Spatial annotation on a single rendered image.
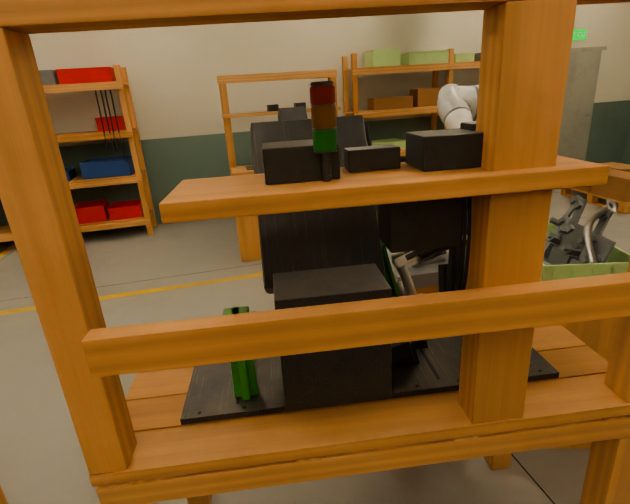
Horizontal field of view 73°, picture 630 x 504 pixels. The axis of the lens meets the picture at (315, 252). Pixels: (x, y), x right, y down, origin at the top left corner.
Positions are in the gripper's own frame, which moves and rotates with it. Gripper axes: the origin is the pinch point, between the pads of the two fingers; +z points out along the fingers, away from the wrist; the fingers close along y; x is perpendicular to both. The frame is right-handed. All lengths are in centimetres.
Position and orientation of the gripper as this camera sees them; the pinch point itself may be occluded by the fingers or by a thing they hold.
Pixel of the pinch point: (405, 261)
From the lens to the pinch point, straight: 133.7
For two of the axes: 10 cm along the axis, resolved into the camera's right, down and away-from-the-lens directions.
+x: 4.0, 8.1, -4.3
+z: -9.0, 4.4, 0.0
